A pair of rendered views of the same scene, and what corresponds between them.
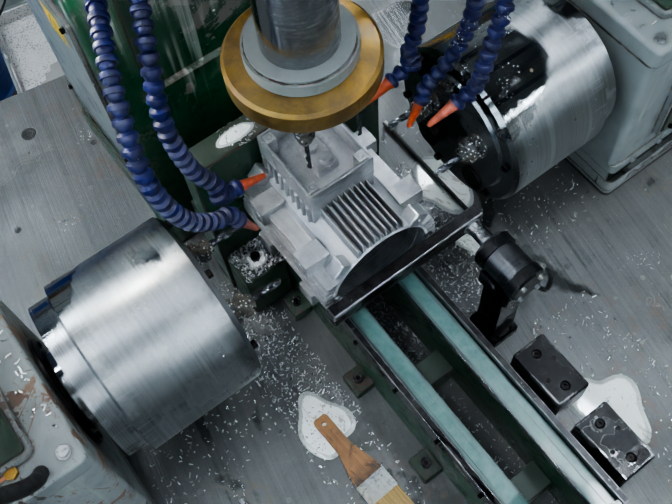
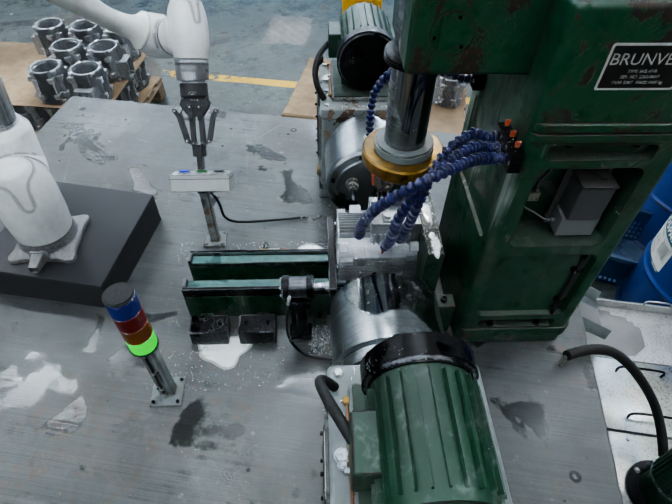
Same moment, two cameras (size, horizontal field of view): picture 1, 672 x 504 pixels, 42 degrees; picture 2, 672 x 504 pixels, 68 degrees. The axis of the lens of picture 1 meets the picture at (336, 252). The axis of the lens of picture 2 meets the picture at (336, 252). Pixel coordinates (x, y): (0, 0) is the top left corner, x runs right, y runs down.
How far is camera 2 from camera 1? 1.26 m
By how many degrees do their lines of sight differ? 58
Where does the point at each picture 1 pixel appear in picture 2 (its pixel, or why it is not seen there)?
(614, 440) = (208, 323)
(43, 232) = not seen: hidden behind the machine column
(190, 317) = (347, 147)
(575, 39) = (372, 335)
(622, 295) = (266, 399)
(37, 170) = not seen: hidden behind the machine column
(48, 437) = (334, 104)
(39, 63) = (642, 323)
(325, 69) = (380, 137)
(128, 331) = (355, 130)
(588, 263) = (295, 397)
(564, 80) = (354, 321)
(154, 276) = not seen: hidden behind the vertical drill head
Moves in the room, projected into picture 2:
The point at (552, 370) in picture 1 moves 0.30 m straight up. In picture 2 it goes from (256, 323) to (242, 248)
